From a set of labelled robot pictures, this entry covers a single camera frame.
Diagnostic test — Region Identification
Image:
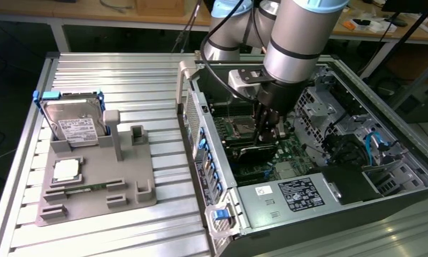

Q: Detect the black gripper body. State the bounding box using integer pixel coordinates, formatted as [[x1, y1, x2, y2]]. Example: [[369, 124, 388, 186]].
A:
[[254, 79, 306, 114]]

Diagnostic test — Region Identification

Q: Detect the black graphics card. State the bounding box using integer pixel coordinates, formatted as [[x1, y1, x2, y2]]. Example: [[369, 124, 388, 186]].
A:
[[219, 140, 277, 164]]

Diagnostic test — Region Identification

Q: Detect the CPU socket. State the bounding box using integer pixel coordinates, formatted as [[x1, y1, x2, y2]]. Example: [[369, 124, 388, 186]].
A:
[[230, 117, 257, 137]]

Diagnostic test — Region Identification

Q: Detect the black RAM stick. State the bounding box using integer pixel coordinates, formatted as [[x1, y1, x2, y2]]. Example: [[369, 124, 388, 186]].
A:
[[225, 138, 257, 148]]

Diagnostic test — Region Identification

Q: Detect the green motherboard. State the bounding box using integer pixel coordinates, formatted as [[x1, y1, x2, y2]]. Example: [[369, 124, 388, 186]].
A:
[[213, 107, 318, 187]]

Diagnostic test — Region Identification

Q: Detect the metal disk bay cage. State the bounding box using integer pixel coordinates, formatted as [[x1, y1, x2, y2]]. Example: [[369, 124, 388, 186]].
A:
[[293, 85, 350, 140]]

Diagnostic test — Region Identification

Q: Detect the black fan shroud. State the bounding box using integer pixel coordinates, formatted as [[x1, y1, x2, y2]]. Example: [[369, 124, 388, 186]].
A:
[[313, 164, 384, 206]]

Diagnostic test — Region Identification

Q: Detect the grey power supply unit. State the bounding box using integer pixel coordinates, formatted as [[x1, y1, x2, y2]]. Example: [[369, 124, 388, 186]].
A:
[[237, 172, 342, 233]]

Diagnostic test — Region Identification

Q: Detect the orange and white box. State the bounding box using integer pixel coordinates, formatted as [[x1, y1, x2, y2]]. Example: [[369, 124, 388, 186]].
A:
[[344, 18, 382, 33]]

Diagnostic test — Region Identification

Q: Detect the open black PC case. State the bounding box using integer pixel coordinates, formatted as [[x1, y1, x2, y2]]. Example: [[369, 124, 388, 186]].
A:
[[177, 55, 428, 257]]

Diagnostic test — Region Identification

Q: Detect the brown cardboard box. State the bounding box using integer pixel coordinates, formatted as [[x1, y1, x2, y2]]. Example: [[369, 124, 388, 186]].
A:
[[134, 0, 185, 17]]

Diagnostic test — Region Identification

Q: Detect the black monitor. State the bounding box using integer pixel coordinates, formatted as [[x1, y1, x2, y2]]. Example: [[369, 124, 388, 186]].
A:
[[381, 0, 428, 14]]

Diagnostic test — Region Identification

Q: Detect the grey parts rack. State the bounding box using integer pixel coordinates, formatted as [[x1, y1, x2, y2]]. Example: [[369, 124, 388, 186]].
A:
[[34, 109, 158, 228]]

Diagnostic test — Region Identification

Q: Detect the green RAM stick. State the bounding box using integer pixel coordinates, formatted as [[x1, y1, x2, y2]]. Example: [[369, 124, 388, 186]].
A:
[[63, 186, 109, 193]]

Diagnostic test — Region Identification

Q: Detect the silver CPU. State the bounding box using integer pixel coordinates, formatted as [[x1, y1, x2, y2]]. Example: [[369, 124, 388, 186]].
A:
[[53, 160, 82, 180]]

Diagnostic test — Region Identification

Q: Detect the wooden desk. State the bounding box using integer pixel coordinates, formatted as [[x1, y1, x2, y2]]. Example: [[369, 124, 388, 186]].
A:
[[0, 0, 428, 43]]

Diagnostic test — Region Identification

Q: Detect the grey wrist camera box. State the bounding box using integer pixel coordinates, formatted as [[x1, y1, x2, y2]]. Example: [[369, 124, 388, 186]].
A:
[[226, 69, 271, 99]]

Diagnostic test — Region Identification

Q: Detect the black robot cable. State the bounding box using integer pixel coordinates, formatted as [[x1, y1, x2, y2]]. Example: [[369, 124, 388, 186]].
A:
[[198, 0, 257, 101]]

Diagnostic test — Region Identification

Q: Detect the blue wire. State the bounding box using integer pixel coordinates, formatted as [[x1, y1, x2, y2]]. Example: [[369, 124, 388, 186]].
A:
[[365, 132, 384, 167]]

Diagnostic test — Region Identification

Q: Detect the hard disk with blue bracket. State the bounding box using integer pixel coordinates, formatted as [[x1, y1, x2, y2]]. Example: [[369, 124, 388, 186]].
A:
[[31, 89, 106, 148]]

